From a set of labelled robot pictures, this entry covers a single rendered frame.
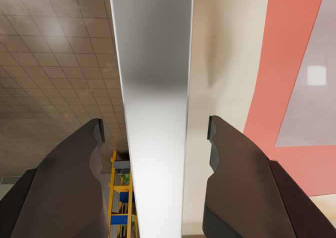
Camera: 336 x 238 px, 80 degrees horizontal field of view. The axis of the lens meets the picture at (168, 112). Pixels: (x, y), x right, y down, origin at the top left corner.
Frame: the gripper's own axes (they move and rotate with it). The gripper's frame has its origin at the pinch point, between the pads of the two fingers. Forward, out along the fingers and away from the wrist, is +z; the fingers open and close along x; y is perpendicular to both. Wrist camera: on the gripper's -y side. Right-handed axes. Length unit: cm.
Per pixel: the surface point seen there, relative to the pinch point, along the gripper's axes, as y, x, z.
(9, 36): 20, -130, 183
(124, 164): 313, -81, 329
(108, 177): 509, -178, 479
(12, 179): 491, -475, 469
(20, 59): 44, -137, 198
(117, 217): 372, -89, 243
